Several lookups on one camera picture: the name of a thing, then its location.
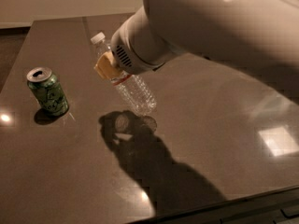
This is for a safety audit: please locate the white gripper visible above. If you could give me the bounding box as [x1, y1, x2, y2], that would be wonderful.
[94, 7, 184, 79]

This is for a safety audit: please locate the green soda can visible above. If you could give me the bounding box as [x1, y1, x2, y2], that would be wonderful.
[26, 67, 69, 117]

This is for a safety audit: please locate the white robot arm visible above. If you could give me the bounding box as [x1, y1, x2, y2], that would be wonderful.
[95, 0, 299, 103]

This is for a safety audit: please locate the clear plastic water bottle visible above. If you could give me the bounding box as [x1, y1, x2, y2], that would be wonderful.
[91, 32, 157, 116]

